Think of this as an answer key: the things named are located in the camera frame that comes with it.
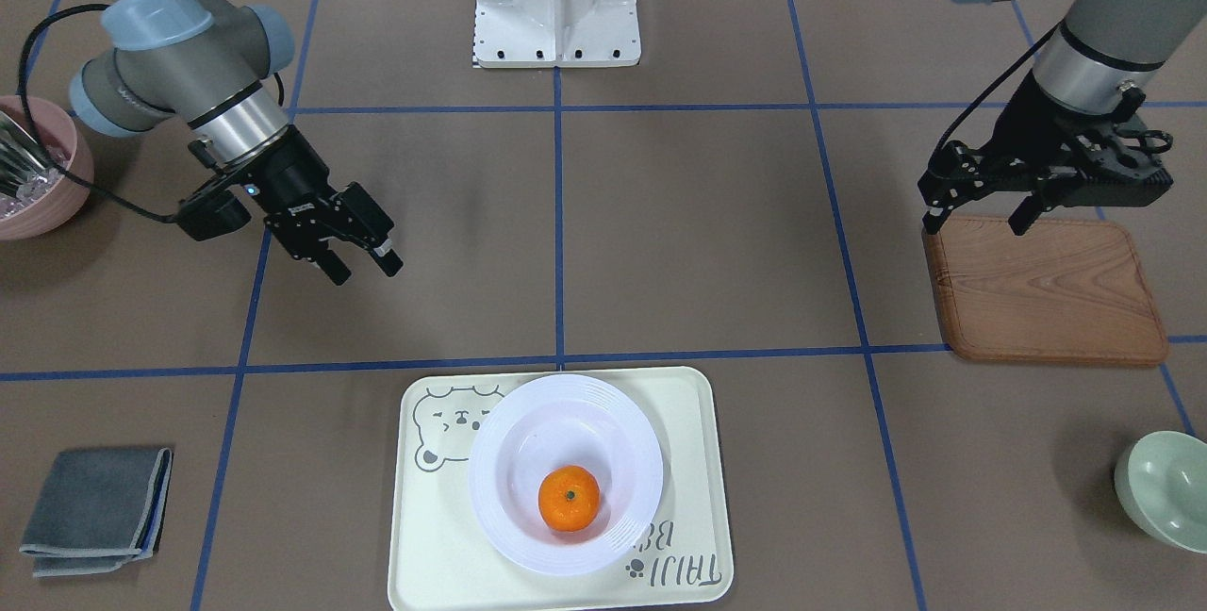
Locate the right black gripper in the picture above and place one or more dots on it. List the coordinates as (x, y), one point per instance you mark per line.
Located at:
(290, 173)

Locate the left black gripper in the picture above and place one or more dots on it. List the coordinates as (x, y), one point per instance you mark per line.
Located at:
(1030, 128)

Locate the white plate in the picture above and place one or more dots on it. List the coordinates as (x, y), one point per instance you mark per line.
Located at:
(558, 420)

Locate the orange fruit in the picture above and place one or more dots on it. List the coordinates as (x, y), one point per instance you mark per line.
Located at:
(569, 499)

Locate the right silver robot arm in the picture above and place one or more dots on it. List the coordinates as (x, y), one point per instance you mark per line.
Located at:
(206, 62)

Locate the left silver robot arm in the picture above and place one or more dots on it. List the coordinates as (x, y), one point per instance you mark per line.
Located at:
(1100, 57)

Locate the wooden tray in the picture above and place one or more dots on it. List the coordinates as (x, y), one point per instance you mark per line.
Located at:
(1069, 291)

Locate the cream bear tray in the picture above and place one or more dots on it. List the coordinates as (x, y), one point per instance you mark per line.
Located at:
(440, 559)

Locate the green ceramic bowl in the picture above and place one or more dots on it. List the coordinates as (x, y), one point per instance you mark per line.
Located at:
(1160, 482)

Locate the pink bowl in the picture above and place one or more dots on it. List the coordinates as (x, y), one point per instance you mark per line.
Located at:
(54, 200)

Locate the grey folded cloth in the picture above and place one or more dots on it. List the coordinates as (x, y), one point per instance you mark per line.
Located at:
(98, 510)

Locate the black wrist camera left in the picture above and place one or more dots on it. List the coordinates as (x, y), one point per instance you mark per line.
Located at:
(1118, 165)

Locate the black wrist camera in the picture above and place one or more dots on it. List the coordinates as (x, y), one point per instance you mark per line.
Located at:
(1118, 165)
(214, 216)

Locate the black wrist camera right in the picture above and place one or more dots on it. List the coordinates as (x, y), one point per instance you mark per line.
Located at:
(214, 216)

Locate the white camera pillar base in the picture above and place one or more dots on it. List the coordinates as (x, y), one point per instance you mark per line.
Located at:
(527, 34)

